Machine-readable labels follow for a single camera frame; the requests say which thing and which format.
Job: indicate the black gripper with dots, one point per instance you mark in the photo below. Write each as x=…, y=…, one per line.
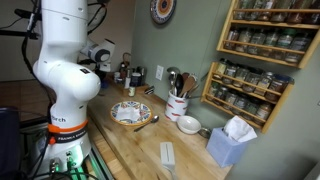
x=101, y=74

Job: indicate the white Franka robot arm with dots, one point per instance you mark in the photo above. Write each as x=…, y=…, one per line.
x=66, y=86

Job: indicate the silver spoon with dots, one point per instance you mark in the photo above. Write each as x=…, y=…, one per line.
x=146, y=125

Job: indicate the black serving spoon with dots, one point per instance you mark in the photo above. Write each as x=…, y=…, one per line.
x=179, y=83

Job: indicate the wooden spoon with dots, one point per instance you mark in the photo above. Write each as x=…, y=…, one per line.
x=185, y=76

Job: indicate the blue plastic cup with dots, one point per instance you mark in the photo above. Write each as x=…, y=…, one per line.
x=104, y=84

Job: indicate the white printed canister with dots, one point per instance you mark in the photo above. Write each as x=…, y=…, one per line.
x=116, y=77

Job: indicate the tall glass salt shaker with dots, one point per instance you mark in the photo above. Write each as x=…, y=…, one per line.
x=127, y=80

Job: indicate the tall dark jar silver lid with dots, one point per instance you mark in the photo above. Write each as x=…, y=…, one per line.
x=136, y=80

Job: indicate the colourful patterned plate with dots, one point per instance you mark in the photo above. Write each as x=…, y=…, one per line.
x=115, y=115

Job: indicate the spice jar group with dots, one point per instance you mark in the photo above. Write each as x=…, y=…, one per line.
x=141, y=88

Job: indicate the white paper napkin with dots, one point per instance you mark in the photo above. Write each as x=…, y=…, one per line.
x=128, y=112

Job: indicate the small black striped object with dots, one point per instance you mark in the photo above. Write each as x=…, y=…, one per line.
x=149, y=90

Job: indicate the silver ladle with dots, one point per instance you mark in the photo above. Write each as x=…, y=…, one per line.
x=172, y=71

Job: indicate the white crock with red fish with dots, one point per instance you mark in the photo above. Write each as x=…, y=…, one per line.
x=176, y=108

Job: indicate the wooden spatula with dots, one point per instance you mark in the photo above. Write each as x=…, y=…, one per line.
x=189, y=83

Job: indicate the white ceramic bowl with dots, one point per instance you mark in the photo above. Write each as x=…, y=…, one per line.
x=188, y=125

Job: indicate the white slotted spatula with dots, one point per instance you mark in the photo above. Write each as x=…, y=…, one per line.
x=167, y=153

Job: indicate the wooden spice rack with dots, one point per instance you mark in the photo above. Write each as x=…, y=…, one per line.
x=208, y=80
x=223, y=40

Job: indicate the glass spice jar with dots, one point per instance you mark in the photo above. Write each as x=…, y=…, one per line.
x=265, y=84
x=252, y=81
x=256, y=42
x=231, y=39
x=240, y=7
x=295, y=11
x=213, y=90
x=263, y=9
x=278, y=87
x=230, y=73
x=220, y=68
x=263, y=112
x=244, y=40
x=240, y=77
x=250, y=109
x=313, y=13
x=284, y=45
x=220, y=95
x=278, y=10
x=298, y=48
x=230, y=100
x=240, y=104
x=270, y=44

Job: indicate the dark box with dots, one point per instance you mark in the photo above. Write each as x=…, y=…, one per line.
x=8, y=143

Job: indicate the small metal cup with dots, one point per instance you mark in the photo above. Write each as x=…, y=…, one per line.
x=204, y=133

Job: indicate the blue tissue box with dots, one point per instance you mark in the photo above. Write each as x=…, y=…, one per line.
x=225, y=150

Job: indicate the white tissue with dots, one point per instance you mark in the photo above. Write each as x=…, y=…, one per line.
x=238, y=130

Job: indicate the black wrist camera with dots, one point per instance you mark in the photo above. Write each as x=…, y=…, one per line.
x=87, y=62

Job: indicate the white wall outlet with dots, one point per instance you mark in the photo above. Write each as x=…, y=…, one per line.
x=159, y=72

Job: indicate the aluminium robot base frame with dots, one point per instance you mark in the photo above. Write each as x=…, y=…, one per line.
x=101, y=163

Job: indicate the decorative wall plate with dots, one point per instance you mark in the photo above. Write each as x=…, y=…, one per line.
x=162, y=9

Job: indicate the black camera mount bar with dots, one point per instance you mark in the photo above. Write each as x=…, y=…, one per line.
x=25, y=14

